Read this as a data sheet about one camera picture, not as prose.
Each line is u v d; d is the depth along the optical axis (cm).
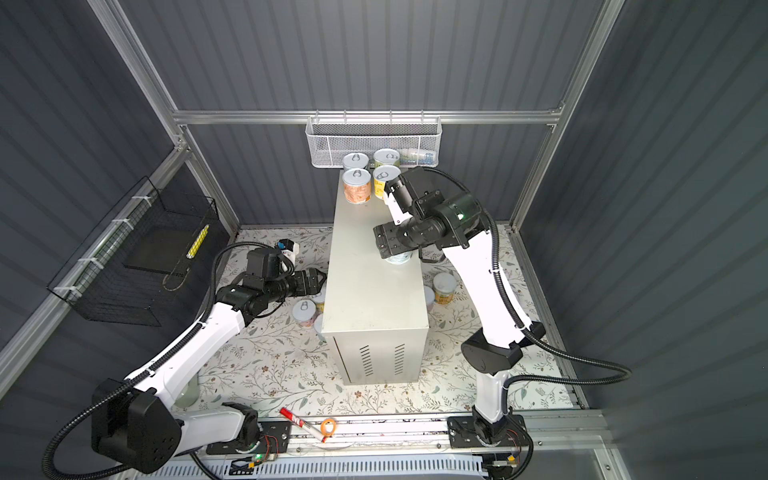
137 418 39
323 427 75
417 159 89
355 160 82
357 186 75
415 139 83
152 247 76
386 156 83
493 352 46
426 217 43
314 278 74
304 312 91
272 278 64
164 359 44
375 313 57
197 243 79
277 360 87
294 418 76
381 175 77
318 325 89
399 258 64
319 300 93
